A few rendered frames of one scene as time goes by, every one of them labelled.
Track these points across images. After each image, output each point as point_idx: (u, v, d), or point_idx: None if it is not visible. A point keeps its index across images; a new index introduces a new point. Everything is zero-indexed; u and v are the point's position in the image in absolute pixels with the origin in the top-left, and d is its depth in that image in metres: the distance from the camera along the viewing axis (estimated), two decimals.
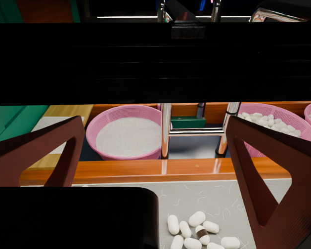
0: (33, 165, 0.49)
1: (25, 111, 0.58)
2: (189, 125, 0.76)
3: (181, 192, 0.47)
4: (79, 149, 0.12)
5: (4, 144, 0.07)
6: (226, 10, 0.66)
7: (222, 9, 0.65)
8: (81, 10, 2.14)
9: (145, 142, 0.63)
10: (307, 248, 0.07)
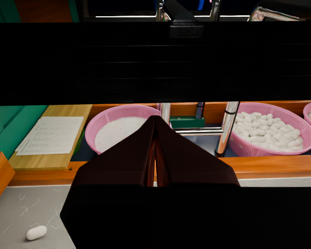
0: (32, 165, 0.49)
1: (23, 111, 0.58)
2: (188, 124, 0.76)
3: None
4: (155, 149, 0.12)
5: (129, 144, 0.08)
6: (225, 9, 0.66)
7: (221, 8, 0.65)
8: (80, 10, 2.13)
9: None
10: None
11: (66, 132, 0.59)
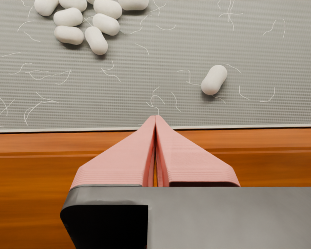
0: None
1: None
2: None
3: None
4: (155, 149, 0.12)
5: (129, 144, 0.08)
6: None
7: None
8: None
9: None
10: None
11: None
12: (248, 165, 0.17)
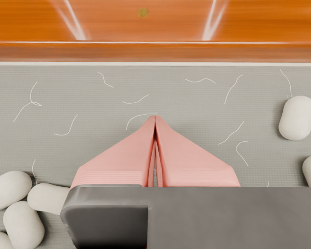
0: None
1: None
2: None
3: (85, 98, 0.16)
4: (155, 149, 0.12)
5: (129, 144, 0.08)
6: None
7: None
8: None
9: None
10: None
11: None
12: None
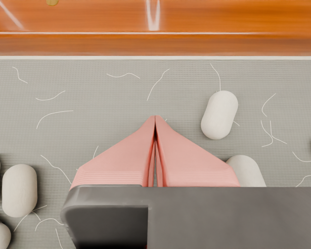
0: None
1: None
2: None
3: None
4: (155, 149, 0.12)
5: (129, 144, 0.08)
6: None
7: None
8: None
9: None
10: None
11: None
12: None
